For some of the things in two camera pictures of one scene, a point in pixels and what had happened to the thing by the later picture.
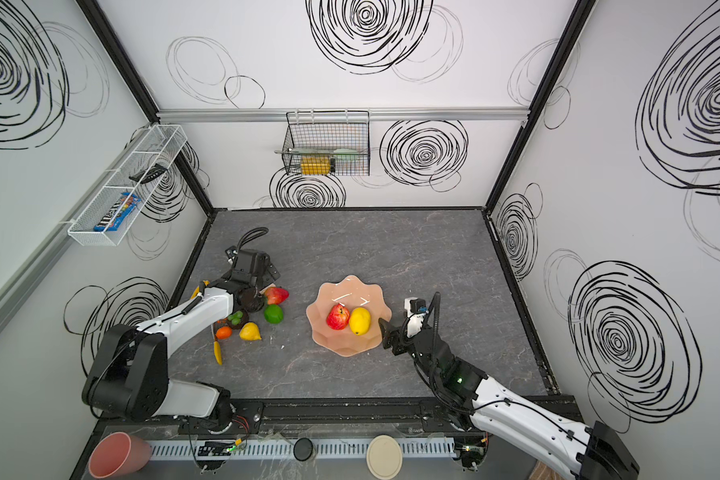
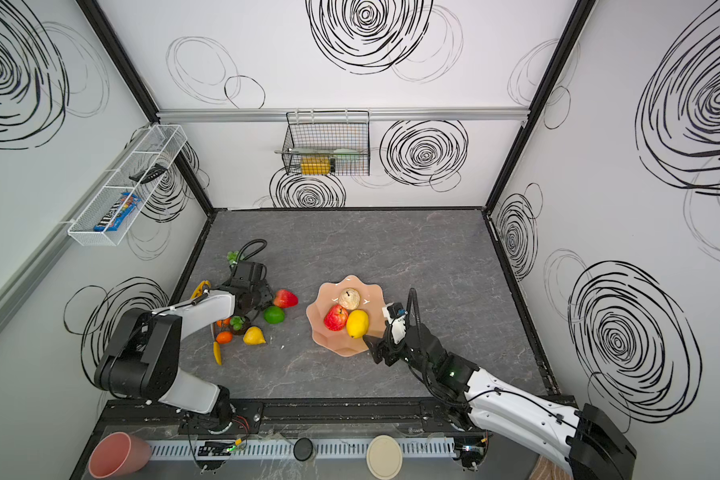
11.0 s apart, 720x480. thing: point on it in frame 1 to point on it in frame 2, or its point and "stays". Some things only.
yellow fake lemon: [360, 320] stays
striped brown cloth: [541, 471] stays
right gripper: [400, 336] to [393, 347]
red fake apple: [338, 317] stays
